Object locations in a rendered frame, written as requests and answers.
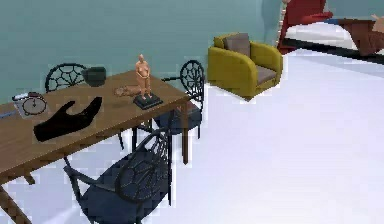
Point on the dark green bowl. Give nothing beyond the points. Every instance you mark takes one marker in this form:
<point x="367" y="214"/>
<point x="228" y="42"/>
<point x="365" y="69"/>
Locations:
<point x="94" y="76"/>

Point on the red chair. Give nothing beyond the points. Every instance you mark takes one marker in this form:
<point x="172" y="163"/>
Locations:
<point x="301" y="20"/>

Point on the blue pen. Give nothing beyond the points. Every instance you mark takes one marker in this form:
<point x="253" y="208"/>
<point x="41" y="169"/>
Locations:
<point x="6" y="115"/>

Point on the brown wooden dining table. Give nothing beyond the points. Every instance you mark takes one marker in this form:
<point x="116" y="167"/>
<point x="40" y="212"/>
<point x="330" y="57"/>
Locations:
<point x="110" y="110"/>

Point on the black hand sculpture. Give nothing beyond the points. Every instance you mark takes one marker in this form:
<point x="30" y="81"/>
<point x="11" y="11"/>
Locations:
<point x="66" y="120"/>

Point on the yellow armchair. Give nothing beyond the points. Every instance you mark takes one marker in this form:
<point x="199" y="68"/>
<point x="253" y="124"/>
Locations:
<point x="233" y="70"/>

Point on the grey round alarm clock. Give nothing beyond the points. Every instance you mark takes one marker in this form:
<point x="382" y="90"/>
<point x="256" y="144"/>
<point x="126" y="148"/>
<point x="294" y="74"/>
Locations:
<point x="33" y="104"/>

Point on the tan human figure statue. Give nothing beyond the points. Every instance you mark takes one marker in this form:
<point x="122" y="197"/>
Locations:
<point x="144" y="83"/>

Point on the black web-back chair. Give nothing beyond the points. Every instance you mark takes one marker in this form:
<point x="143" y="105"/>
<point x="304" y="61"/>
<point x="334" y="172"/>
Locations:
<point x="64" y="76"/>
<point x="140" y="180"/>
<point x="190" y="100"/>

